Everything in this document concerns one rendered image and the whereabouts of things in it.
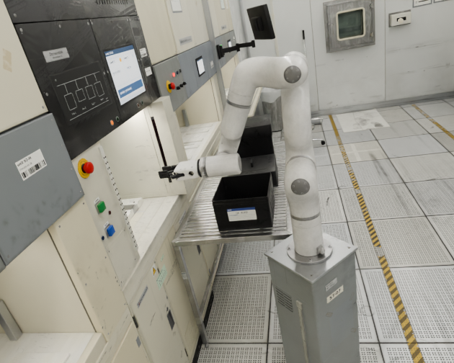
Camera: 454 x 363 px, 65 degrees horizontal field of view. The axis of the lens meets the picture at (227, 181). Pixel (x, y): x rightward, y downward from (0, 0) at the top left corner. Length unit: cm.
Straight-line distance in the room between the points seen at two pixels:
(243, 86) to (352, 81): 478
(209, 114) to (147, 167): 145
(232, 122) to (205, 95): 202
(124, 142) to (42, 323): 98
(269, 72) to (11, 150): 77
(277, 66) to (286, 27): 463
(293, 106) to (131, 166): 108
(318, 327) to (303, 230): 41
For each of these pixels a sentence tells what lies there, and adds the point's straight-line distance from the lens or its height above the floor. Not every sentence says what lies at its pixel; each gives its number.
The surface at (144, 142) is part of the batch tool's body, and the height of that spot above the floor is 120.
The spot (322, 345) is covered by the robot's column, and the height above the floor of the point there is 39.
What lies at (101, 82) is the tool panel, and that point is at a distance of 146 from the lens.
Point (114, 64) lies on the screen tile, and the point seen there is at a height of 163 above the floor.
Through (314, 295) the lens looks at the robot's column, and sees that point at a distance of 149.
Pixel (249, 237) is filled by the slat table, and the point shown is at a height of 76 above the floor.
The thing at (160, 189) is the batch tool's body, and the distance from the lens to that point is 204.
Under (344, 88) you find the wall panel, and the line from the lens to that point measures 598.
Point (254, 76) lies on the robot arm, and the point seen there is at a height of 152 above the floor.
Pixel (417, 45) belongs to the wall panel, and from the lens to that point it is 611.
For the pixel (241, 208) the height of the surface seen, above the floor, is 88.
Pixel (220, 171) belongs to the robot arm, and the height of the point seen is 118.
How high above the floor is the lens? 171
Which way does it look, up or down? 24 degrees down
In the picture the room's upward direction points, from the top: 12 degrees counter-clockwise
